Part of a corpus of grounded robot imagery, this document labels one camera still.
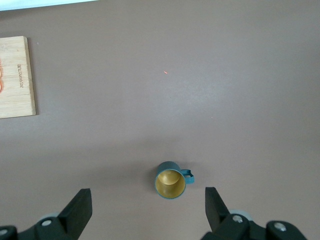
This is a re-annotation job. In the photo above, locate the bamboo cutting board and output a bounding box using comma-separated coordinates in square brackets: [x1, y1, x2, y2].
[0, 36, 37, 120]

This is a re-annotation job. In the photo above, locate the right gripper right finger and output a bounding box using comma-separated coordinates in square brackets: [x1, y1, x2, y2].
[202, 186, 307, 240]

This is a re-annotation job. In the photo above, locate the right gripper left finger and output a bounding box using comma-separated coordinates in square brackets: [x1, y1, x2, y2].
[17, 188, 93, 240]

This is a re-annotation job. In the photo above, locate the brown table mat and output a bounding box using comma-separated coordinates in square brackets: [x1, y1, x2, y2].
[0, 0, 320, 240]

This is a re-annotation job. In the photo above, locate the teal cup yellow inside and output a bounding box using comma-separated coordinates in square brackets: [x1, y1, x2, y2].
[154, 161, 196, 200]

